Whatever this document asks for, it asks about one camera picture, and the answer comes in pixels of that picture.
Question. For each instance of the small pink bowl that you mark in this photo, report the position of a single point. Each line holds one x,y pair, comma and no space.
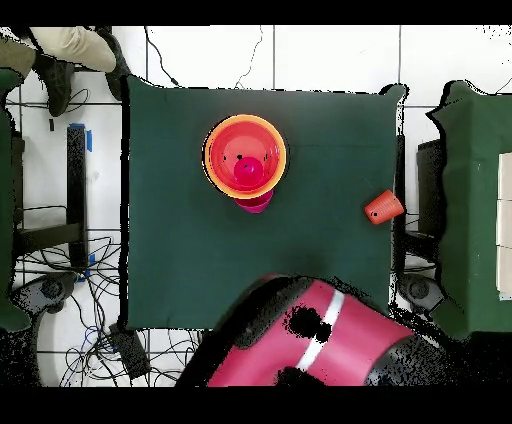
254,204

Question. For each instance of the orange ribbed cup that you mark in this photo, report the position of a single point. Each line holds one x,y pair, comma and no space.
384,208

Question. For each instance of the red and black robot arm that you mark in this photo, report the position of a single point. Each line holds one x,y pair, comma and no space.
352,336

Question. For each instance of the white box stack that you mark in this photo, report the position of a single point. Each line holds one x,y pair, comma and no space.
504,224

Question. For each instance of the large red bowl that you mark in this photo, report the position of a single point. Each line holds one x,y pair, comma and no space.
240,138

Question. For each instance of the dark green table cloth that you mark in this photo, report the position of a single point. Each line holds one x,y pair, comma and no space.
180,260

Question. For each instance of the large yellow bowl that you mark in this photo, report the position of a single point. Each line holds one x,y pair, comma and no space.
244,118

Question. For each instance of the black box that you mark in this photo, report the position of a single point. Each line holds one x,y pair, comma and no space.
430,180

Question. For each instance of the black chair base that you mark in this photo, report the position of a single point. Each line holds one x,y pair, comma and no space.
52,288
420,288

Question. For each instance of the black metal stand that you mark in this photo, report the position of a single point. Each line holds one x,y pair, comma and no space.
76,180

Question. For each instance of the black power adapter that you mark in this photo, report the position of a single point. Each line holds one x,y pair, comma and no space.
130,352

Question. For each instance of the green covered side table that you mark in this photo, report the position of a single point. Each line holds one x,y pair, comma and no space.
4,200
472,200

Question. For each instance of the person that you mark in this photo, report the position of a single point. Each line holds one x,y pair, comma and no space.
72,48

